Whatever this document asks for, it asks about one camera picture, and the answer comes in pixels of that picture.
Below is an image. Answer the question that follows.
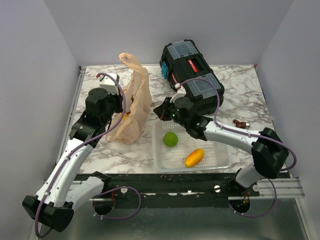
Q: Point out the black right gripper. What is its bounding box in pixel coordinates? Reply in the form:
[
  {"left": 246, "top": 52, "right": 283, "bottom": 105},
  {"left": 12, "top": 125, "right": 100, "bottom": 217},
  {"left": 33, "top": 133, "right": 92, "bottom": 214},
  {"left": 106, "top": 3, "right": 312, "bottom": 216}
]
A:
[{"left": 153, "top": 97, "right": 189, "bottom": 129}]

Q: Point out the translucent orange plastic bag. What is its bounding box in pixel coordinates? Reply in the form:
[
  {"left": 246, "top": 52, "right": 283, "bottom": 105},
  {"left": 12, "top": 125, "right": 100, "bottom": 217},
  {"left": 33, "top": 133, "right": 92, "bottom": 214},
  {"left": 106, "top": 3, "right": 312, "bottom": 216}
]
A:
[{"left": 105, "top": 52, "right": 152, "bottom": 145}]

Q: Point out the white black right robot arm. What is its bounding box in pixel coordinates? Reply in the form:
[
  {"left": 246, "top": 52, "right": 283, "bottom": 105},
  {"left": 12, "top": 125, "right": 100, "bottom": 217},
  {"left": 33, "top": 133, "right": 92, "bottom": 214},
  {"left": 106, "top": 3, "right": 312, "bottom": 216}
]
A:
[{"left": 153, "top": 97, "right": 289, "bottom": 196}]

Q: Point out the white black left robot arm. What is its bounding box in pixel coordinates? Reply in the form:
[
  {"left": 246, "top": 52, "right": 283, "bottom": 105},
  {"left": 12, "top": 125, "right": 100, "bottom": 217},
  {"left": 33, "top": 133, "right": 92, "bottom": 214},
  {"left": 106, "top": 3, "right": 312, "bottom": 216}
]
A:
[{"left": 22, "top": 87, "right": 126, "bottom": 232}]

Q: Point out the green fake lime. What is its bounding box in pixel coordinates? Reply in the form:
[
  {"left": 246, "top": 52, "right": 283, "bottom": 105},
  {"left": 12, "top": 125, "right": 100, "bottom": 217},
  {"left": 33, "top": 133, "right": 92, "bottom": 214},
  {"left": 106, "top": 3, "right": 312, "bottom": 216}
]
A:
[{"left": 162, "top": 131, "right": 179, "bottom": 147}]

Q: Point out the orange yellow fake mango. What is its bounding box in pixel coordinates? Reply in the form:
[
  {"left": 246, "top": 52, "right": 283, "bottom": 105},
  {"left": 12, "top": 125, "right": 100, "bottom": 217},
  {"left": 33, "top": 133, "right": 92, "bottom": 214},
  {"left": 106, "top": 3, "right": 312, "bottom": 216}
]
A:
[{"left": 184, "top": 148, "right": 205, "bottom": 168}]

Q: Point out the black plastic toolbox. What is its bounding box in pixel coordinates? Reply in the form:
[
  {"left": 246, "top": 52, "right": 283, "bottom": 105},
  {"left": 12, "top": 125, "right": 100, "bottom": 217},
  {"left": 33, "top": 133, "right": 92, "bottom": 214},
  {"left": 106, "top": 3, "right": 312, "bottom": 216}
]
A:
[{"left": 159, "top": 39, "right": 225, "bottom": 115}]

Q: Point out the white plastic basket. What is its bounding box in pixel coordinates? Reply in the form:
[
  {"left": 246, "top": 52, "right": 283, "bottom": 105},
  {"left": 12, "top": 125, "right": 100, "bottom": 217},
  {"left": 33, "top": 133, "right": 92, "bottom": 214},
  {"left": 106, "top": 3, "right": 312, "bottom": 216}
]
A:
[{"left": 152, "top": 120, "right": 232, "bottom": 173}]

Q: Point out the brown metal fitting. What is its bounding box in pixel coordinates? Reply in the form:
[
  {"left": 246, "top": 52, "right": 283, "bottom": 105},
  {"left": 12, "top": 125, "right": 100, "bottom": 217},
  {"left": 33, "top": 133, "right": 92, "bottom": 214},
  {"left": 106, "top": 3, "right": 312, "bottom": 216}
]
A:
[{"left": 232, "top": 119, "right": 251, "bottom": 129}]

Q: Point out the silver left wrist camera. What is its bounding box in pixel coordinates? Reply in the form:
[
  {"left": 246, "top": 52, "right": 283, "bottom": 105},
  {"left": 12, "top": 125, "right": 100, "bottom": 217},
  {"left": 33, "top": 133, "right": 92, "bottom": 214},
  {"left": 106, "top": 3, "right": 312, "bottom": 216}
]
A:
[{"left": 96, "top": 75, "right": 119, "bottom": 95}]

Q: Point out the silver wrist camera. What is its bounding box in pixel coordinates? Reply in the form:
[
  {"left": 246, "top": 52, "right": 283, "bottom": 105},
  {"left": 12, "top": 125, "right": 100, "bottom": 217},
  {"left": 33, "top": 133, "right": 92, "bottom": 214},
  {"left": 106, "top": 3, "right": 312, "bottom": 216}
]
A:
[
  {"left": 96, "top": 75, "right": 119, "bottom": 95},
  {"left": 170, "top": 83, "right": 187, "bottom": 103}
]

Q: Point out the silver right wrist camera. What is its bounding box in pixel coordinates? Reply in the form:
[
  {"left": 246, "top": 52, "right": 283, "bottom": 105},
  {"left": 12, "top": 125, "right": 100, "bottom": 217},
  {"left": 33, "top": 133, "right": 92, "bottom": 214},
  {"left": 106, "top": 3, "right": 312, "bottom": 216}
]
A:
[{"left": 170, "top": 83, "right": 187, "bottom": 103}]

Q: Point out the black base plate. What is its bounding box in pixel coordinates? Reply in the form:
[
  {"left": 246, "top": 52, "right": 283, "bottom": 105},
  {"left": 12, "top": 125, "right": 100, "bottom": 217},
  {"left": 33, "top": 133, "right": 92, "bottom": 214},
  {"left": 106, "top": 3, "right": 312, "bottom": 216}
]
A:
[{"left": 51, "top": 172, "right": 293, "bottom": 210}]

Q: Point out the aluminium frame rail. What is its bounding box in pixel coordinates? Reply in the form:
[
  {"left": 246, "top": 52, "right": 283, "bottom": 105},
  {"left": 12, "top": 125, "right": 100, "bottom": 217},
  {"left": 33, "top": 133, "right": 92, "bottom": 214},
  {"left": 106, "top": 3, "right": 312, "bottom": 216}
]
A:
[{"left": 29, "top": 66, "right": 308, "bottom": 240}]

